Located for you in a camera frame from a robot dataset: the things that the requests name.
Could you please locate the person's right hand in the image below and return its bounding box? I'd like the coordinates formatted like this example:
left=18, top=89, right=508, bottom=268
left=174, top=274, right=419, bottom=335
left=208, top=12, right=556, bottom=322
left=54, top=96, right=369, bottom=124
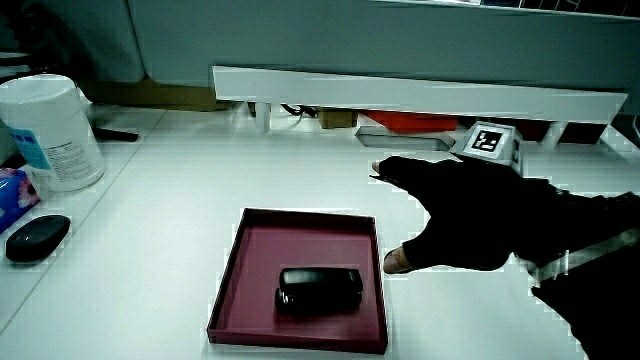
left=370, top=120, right=554, bottom=275

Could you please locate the black stapler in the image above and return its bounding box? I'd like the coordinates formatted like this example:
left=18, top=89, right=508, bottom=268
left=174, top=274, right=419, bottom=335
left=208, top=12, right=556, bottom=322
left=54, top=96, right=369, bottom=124
left=274, top=266, right=365, bottom=316

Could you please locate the maroon square plate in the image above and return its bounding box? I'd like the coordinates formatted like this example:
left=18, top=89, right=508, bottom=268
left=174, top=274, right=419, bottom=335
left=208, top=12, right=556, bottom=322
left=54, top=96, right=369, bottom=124
left=206, top=207, right=389, bottom=355

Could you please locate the orange box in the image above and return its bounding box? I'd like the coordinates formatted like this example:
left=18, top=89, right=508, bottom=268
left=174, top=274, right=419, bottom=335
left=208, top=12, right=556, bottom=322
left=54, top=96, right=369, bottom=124
left=360, top=110, right=460, bottom=135

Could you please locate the white monitor riser shelf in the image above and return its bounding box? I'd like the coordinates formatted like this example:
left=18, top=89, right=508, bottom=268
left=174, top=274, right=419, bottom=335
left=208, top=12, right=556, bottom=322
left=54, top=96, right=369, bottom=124
left=211, top=65, right=629, bottom=149

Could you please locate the small cardboard box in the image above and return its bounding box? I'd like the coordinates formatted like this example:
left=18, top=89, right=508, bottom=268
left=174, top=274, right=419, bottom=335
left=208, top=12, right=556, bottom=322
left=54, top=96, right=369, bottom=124
left=317, top=108, right=359, bottom=130

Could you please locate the grey partition panel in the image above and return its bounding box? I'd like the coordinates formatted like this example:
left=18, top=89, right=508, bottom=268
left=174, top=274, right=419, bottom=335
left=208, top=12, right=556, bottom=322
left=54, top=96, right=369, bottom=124
left=125, top=0, right=640, bottom=91

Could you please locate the white wipes canister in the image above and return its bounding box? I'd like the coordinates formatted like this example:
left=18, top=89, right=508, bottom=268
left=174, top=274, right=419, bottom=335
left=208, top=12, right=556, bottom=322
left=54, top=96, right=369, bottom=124
left=0, top=73, right=107, bottom=194

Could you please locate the black computer mouse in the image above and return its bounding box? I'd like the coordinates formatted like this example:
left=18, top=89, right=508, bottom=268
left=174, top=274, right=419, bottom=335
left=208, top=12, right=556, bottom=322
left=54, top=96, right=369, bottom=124
left=5, top=214, right=72, bottom=264

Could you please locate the blue tissue pack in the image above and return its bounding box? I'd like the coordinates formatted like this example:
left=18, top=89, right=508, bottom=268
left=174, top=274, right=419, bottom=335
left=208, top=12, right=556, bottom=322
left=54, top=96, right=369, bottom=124
left=0, top=167, right=41, bottom=235

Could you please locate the black cable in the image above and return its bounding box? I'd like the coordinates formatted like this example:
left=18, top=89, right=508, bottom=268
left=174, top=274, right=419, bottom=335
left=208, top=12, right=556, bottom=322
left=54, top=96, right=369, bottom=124
left=280, top=103, right=318, bottom=119

